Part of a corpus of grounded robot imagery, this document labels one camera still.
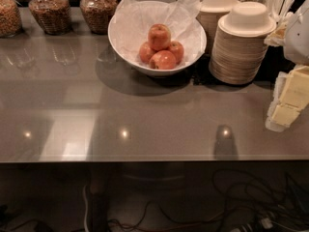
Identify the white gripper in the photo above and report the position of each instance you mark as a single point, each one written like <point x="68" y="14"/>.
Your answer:
<point x="297" y="39"/>

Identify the red apple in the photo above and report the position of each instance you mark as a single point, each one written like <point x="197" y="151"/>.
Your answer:
<point x="159" y="37"/>
<point x="146" y="52"/>
<point x="163" y="60"/>
<point x="177" y="49"/>

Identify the front paper bowl stack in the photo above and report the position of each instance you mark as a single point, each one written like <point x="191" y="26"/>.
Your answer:
<point x="239" y="43"/>

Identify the paper bowl stack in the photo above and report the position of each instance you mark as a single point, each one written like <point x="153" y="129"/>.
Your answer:
<point x="210" y="12"/>
<point x="239" y="43"/>

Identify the rear paper bowl stack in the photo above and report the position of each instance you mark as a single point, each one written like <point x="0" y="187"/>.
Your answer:
<point x="210" y="12"/>

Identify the white ceramic bowl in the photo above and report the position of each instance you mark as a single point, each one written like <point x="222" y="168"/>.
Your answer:
<point x="128" y="53"/>

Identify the white paper bowl liner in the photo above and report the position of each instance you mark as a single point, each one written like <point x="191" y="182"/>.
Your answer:
<point x="135" y="23"/>

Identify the white plastic cutlery bundle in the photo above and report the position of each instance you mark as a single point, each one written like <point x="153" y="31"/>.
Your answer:
<point x="279" y="10"/>

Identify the dark table leg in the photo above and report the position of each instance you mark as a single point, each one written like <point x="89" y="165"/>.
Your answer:
<point x="96" y="200"/>

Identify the right glass snack jar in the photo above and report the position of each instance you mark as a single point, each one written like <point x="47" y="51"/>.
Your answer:
<point x="97" y="14"/>

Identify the glass snack jar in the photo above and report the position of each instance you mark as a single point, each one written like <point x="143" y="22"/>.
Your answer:
<point x="97" y="14"/>
<point x="53" y="16"/>
<point x="10" y="19"/>

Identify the middle glass snack jar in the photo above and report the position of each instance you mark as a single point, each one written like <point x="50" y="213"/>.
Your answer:
<point x="53" y="16"/>

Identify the left glass snack jar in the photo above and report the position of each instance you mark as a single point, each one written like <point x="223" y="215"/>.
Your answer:
<point x="10" y="19"/>

